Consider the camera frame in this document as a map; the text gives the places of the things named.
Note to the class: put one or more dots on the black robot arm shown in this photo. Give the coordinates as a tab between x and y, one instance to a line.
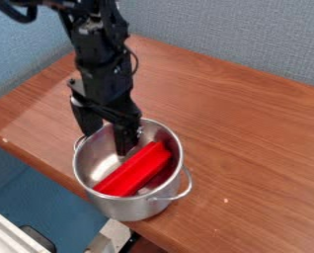
23	11

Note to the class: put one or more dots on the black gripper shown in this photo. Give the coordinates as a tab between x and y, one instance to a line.
101	95

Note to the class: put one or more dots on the black object under table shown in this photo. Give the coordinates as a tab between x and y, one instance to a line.
39	237

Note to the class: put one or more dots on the red plastic block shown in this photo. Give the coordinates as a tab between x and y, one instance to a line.
135	172

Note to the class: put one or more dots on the white appliance at bottom left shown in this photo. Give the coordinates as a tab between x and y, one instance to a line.
14	240

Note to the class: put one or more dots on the metal pot with handle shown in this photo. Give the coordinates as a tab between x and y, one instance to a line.
97	160

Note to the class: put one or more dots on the grey metal table frame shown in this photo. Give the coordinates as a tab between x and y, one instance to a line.
115	238

